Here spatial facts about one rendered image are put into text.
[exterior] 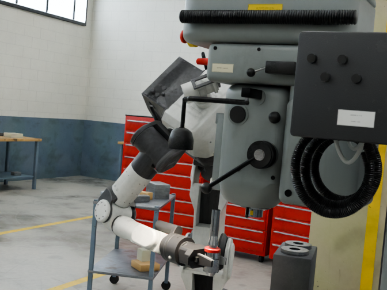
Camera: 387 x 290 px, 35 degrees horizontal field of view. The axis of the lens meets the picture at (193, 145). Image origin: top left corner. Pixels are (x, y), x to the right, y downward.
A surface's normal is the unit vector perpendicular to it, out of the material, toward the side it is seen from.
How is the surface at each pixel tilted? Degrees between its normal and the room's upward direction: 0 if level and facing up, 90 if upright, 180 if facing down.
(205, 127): 86
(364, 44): 90
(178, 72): 58
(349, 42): 90
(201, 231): 94
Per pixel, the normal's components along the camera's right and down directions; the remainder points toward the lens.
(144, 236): -0.63, -0.39
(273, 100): -0.46, 0.00
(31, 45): 0.88, 0.10
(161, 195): 0.44, 0.08
